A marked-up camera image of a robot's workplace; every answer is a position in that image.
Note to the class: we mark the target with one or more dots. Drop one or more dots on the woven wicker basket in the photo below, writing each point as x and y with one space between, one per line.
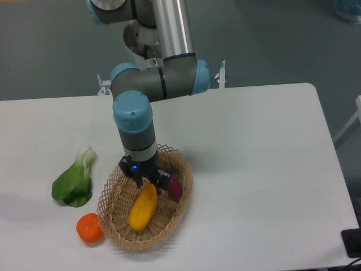
120 193

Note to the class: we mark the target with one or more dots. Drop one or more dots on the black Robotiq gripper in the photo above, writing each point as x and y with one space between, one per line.
149 169

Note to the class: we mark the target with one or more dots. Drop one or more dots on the green bok choy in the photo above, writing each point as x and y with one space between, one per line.
74 186

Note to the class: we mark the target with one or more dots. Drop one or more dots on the blue object top right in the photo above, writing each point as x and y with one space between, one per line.
348 10

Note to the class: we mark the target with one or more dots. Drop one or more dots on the black device at table edge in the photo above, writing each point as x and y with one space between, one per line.
351 240

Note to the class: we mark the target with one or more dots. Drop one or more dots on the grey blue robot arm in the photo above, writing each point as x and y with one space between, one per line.
164 23

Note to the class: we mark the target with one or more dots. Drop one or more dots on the purple sweet potato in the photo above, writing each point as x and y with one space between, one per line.
175 187

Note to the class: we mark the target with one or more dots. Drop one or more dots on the white frame at right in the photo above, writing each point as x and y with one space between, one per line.
349 127

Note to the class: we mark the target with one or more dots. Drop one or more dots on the yellow mango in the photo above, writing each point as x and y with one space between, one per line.
144 208

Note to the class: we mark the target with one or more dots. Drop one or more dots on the orange tangerine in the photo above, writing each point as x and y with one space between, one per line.
88 228

